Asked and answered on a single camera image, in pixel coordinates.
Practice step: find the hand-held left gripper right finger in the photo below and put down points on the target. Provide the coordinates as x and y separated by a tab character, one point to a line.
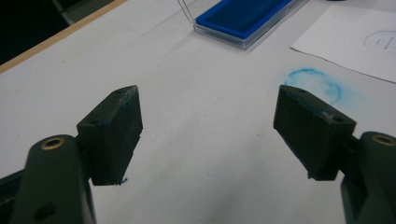
311	137

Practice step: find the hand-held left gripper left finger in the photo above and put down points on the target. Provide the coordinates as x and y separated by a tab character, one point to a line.
109	137

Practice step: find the clear blue cap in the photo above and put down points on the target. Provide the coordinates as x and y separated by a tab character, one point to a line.
334	90

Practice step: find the white paper sheet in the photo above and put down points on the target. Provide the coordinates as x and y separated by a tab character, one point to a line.
336	40

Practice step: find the white table cover sheet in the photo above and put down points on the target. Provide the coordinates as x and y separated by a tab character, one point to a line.
202	124

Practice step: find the blue ink pad clear case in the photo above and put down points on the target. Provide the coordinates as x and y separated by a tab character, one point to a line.
243	18

